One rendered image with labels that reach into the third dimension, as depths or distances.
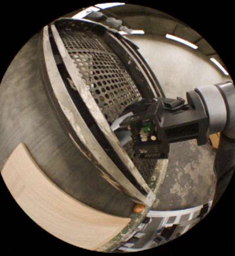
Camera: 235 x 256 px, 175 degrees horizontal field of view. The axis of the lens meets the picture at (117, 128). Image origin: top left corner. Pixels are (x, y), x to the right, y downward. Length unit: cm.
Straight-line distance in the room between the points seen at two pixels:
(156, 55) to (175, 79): 164
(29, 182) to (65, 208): 9
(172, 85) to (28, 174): 512
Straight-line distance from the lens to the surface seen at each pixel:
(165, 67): 498
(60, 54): 21
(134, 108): 16
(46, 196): 20
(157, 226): 135
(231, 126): 16
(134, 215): 47
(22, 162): 19
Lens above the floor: 135
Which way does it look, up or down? 38 degrees down
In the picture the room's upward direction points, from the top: straight up
